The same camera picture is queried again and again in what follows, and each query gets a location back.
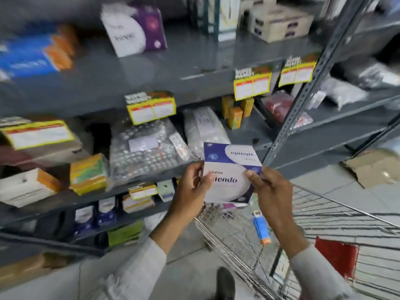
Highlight person's left hand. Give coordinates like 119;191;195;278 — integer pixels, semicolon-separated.
168;161;215;221

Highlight person's right hand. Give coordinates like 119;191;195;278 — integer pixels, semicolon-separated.
244;167;297;231

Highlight white and purple medicine box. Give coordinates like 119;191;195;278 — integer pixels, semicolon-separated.
201;142;263;205

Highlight person's right forearm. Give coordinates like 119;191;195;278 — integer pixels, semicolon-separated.
273;220;358;300

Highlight person's left forearm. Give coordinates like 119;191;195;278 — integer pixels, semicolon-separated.
101;212;204;300

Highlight small white and green box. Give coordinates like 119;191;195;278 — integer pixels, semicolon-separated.
156;179;176;203

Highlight blue and orange slim box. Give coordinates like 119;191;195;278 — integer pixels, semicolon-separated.
251;210;272;246

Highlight clear bag of white pills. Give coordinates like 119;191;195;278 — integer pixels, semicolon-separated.
182;106;232;160

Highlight small orange box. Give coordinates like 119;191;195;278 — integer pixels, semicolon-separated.
221;95;235;120
228;106;244;130
240;97;255;119

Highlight clear bag of blister packs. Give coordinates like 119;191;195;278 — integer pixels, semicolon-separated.
109;118;192;188

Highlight white box with orange stripe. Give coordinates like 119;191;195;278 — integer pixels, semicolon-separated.
121;194;155;214

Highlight clear bag of red packets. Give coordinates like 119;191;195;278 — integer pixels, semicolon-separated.
263;91;314;129

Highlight person's black shoe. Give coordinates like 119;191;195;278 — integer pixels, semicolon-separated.
215;267;236;300

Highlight white and dark blue box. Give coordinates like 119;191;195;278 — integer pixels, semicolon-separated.
73;205;96;235
96;196;118;227

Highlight red cart seat flap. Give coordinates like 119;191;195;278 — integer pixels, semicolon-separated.
314;237;360;280

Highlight grey metal side shelf unit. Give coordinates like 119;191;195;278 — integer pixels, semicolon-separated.
262;0;400;180

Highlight green and yellow box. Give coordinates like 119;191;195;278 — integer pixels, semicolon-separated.
69;152;109;196

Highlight flattened cardboard piece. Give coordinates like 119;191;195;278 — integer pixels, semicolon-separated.
341;148;400;190

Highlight white plastic bag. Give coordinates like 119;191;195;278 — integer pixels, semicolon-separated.
320;76;370;110

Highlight grey plastic bag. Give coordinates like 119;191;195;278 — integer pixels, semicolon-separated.
339;58;400;91

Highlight beige cardboard cartons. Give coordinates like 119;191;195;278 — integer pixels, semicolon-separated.
240;0;315;44

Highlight teal and white box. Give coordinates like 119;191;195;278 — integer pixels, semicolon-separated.
187;0;242;41

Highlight large purple and white box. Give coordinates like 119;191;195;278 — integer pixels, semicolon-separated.
100;2;168;58

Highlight white and orange box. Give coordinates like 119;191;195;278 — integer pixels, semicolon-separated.
0;167;64;209

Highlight brown cardboard box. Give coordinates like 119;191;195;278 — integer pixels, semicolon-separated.
0;252;69;291

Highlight blue and orange carton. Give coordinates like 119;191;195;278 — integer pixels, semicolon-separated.
0;23;78;82

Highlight wire shopping cart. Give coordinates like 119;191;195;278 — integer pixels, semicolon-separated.
194;182;400;300

